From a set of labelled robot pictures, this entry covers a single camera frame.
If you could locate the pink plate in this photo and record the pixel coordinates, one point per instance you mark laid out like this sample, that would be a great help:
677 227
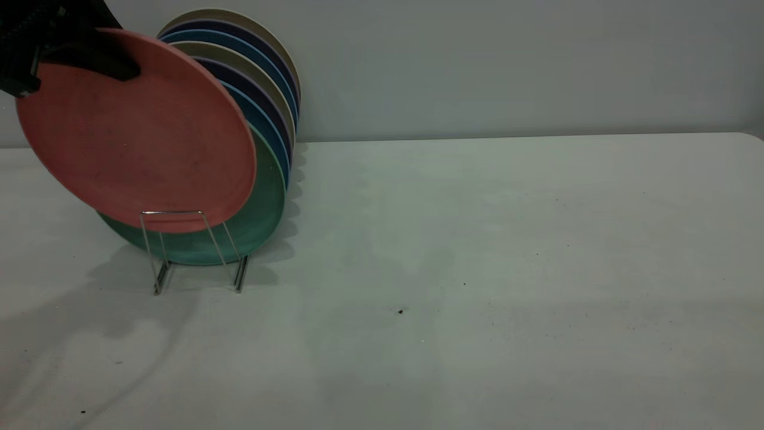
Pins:
143 137

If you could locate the beige plate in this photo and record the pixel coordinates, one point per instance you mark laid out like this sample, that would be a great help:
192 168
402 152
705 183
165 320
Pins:
230 15
215 50

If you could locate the green plate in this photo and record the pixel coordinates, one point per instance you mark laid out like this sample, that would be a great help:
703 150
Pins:
262 206

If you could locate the dark navy plate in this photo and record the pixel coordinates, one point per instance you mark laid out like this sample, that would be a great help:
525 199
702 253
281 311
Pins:
230 28
242 79

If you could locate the blue plate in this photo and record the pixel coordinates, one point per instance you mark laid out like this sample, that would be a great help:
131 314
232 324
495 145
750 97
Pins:
215 38
265 125

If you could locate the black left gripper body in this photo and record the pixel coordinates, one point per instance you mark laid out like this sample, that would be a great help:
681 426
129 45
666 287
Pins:
54 21

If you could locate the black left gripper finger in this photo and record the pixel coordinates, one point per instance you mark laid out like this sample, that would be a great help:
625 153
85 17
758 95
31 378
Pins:
18 77
98 58

